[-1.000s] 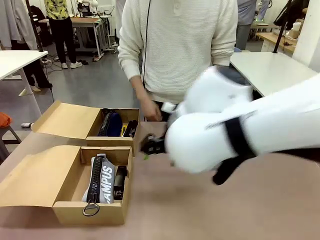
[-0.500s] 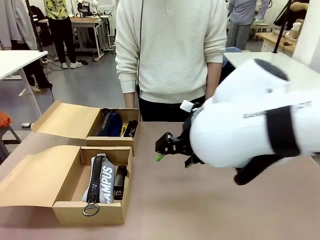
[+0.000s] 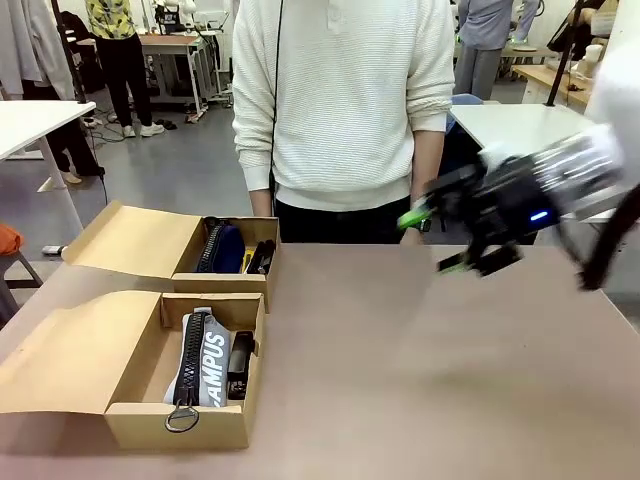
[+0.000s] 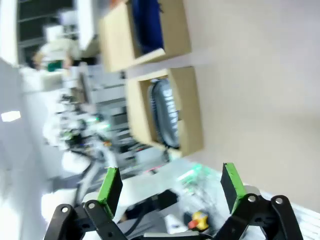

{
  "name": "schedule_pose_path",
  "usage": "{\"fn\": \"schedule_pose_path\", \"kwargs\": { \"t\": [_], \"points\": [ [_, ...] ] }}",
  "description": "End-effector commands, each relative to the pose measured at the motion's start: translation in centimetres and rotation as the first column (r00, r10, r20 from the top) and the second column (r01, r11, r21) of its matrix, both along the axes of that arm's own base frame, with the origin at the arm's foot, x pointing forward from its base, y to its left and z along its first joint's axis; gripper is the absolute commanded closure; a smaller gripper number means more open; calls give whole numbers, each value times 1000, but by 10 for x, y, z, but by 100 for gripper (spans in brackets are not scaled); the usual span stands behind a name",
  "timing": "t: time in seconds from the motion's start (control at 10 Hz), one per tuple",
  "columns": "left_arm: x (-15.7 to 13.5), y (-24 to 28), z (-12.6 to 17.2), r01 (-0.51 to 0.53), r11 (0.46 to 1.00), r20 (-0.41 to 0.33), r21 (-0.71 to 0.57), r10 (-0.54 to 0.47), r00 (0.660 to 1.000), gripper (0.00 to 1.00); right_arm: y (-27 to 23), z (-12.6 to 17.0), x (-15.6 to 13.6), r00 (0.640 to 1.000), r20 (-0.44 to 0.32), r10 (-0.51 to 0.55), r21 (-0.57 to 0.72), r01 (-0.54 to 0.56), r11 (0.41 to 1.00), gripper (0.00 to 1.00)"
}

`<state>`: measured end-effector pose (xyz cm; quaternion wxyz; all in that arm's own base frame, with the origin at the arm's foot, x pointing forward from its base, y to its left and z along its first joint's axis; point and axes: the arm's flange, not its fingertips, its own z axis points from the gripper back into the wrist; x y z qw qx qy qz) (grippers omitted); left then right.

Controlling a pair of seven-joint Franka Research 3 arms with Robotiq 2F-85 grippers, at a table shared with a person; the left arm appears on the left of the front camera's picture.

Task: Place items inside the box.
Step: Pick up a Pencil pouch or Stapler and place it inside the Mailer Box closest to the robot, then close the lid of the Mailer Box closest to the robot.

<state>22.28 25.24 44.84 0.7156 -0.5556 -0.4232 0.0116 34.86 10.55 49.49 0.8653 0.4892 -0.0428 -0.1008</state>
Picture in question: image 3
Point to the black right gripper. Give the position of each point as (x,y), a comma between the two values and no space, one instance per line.
(500,200)

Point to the small black stapler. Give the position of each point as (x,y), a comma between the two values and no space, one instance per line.
(259,259)

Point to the navy zip pencil case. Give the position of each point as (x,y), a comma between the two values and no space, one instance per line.
(225,247)

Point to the large black stapler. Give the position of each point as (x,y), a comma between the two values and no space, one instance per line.
(240,357)

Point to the grey zip pencil case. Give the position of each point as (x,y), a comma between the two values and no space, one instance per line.
(210,360)

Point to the person's left forearm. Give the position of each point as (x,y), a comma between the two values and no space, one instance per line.
(427,160)

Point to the person's right forearm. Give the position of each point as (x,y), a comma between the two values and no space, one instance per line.
(261,202)

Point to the small open cardboard box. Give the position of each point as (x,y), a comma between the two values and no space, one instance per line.
(135,240)

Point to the large open cardboard box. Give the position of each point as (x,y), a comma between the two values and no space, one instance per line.
(125,350)

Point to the person's left hand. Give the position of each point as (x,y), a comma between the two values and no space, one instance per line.
(412,236)

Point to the black trousers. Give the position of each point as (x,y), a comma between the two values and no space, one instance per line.
(350,225)

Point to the white side table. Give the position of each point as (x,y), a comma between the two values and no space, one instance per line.
(500,120)

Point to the person in white sweater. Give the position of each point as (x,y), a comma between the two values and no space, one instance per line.
(340,100)

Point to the light wooden desk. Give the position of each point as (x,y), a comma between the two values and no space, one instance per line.
(540,75)

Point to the person in grey-blue clothes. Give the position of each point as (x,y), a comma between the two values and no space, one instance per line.
(487,40)

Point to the black slanted pole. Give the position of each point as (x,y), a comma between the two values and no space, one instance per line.
(562,60)

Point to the black hanging bag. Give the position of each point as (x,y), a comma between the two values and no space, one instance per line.
(575,30)

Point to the wood-top background desk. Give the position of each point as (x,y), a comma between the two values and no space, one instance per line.
(165,42)

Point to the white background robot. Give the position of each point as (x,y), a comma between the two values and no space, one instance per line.
(175,10)

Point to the person in yellow patterned shirt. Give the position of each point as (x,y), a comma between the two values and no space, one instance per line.
(117,65)

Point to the white table with white legs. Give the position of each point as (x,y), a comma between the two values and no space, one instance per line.
(30,125)

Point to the orange cloth item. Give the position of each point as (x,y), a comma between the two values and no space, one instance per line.
(10,239)

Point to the grey hanging garment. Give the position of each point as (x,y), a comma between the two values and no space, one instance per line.
(25,45)

